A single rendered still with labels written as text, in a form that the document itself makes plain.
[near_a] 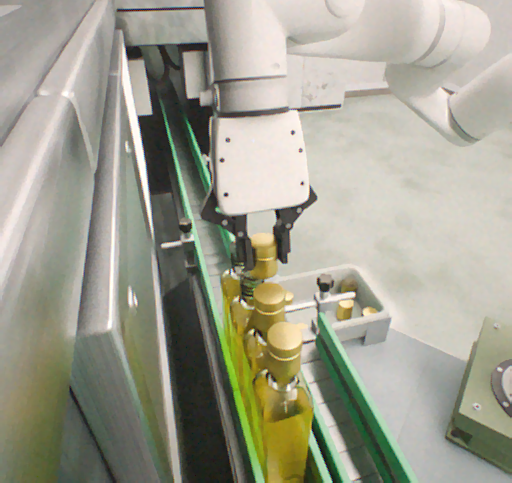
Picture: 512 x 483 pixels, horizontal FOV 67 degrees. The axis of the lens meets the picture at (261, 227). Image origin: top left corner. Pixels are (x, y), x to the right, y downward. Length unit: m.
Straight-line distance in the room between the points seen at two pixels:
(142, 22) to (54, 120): 1.09
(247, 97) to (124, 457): 0.30
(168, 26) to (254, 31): 0.92
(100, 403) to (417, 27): 0.48
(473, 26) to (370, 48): 0.14
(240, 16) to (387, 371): 0.73
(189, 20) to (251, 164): 0.94
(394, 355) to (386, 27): 0.65
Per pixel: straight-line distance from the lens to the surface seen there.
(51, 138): 0.19
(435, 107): 0.68
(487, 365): 0.86
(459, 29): 0.59
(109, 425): 0.25
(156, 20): 1.29
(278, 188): 0.41
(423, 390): 0.89
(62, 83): 0.26
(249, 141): 0.39
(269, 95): 0.38
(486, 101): 0.66
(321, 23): 0.42
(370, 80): 5.42
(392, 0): 0.55
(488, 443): 0.82
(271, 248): 0.44
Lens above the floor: 1.45
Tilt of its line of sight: 35 degrees down
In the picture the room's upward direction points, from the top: straight up
